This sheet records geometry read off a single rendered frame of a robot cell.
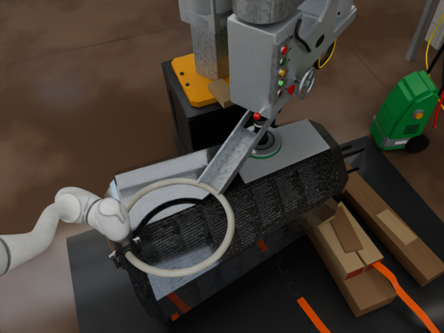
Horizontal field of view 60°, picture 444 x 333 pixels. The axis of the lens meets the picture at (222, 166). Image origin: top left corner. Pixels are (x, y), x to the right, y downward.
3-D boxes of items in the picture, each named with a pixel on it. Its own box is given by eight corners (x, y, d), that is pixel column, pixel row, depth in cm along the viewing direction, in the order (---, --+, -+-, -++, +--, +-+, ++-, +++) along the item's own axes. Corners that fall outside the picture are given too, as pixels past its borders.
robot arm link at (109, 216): (138, 224, 142) (110, 211, 146) (130, 198, 130) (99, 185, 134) (120, 247, 136) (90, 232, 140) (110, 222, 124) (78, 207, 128)
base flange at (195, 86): (170, 64, 263) (169, 58, 260) (236, 45, 273) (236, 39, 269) (193, 110, 234) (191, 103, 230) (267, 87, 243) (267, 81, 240)
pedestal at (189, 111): (171, 134, 325) (155, 60, 267) (244, 112, 337) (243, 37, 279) (196, 194, 285) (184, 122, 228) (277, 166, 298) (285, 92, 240)
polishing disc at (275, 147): (232, 135, 203) (232, 133, 202) (267, 121, 209) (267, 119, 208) (252, 162, 191) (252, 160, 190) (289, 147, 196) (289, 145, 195)
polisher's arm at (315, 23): (318, 26, 223) (333, -67, 185) (356, 38, 214) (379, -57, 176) (246, 98, 188) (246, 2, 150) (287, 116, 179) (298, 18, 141)
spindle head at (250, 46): (271, 66, 197) (276, -23, 162) (310, 81, 188) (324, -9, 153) (229, 106, 179) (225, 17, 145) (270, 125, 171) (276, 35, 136)
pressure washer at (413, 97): (407, 121, 321) (450, 25, 253) (425, 152, 299) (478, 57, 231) (365, 125, 320) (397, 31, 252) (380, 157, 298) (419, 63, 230)
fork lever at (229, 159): (271, 73, 197) (269, 67, 193) (304, 86, 190) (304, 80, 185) (193, 182, 180) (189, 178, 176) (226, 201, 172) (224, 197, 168)
